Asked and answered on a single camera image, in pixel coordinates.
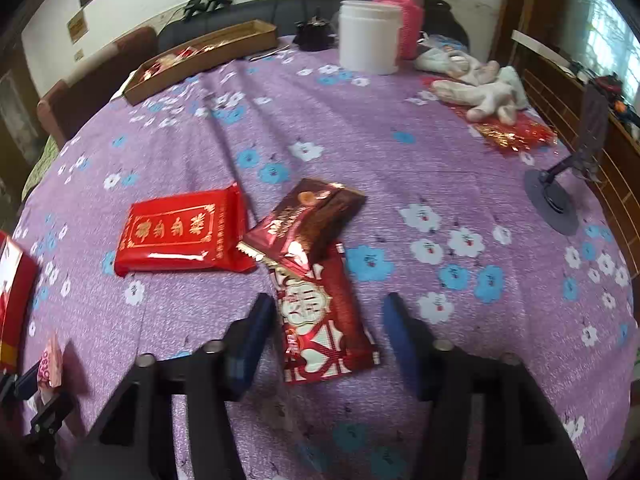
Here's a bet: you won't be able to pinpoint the black clutter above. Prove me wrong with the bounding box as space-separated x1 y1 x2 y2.
182 0 231 22

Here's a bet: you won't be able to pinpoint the green patterned cloth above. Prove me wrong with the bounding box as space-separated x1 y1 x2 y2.
22 137 59 202

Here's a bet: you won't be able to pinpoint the brown chair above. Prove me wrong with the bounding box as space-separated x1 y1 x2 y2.
37 25 161 148

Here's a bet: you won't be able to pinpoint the red flat gold-print packet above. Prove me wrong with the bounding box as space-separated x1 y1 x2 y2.
114 183 258 277

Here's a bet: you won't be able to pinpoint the cardboard tray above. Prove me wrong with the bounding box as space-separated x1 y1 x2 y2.
122 19 278 106

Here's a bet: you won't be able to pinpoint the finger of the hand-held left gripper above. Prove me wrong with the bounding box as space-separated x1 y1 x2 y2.
30 391 76 437
0 362 43 404

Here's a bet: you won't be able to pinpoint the dark brown snack packet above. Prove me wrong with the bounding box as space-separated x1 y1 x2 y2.
237 178 367 278

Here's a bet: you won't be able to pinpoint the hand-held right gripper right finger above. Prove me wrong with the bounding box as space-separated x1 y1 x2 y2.
382 292 588 480

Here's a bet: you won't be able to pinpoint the red gift box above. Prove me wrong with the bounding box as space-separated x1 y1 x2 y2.
0 231 40 373

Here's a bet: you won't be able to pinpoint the black orange device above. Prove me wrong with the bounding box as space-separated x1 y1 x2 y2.
595 75 640 127

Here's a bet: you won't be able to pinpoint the dark red white-patterned packet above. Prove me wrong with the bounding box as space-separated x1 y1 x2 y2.
267 242 382 385

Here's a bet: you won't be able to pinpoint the pink sleeved bottle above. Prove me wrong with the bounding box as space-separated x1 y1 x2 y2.
374 0 425 60

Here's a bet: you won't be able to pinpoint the purple floral tablecloth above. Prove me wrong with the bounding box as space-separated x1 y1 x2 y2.
10 35 640 480

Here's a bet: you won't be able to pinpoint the red foil envelope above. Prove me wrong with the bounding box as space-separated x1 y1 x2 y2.
422 75 559 154

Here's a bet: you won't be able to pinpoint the white plastic jar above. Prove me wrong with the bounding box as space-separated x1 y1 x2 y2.
338 0 403 76

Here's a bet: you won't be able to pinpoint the glass window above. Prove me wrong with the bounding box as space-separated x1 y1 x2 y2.
570 0 640 111

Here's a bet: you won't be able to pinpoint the white cloth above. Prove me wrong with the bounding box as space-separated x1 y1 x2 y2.
415 45 482 81

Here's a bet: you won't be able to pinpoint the pile of small red packets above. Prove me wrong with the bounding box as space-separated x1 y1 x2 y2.
142 45 212 82

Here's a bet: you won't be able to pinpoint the black phone stand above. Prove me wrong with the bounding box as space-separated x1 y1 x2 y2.
524 82 609 236

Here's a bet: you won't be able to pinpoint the white cotton gloves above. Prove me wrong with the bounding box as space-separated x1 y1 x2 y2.
432 60 527 124

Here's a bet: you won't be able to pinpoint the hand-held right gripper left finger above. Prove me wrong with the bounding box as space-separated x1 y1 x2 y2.
67 292 277 480

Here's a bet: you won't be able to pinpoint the small wall plaque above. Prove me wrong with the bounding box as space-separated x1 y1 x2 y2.
67 10 89 44

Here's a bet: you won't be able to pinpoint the white pink snack packet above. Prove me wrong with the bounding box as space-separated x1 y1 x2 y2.
37 334 64 391

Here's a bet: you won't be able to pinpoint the small black object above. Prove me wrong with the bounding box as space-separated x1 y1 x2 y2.
294 9 337 52

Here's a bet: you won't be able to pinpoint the dark sofa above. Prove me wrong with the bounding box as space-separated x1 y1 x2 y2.
157 0 471 53

